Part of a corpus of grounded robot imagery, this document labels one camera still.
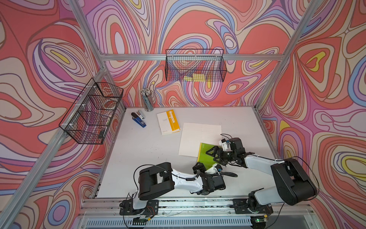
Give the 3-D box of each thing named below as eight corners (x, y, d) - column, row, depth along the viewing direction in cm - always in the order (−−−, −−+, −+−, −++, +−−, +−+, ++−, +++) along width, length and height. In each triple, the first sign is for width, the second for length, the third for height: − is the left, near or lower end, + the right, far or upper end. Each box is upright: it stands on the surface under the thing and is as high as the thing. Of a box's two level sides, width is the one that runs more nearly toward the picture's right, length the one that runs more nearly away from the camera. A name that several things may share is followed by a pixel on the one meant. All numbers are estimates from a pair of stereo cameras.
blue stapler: (131, 118, 116) (129, 114, 112) (135, 115, 117) (133, 111, 114) (143, 128, 109) (141, 124, 105) (146, 125, 111) (145, 121, 107)
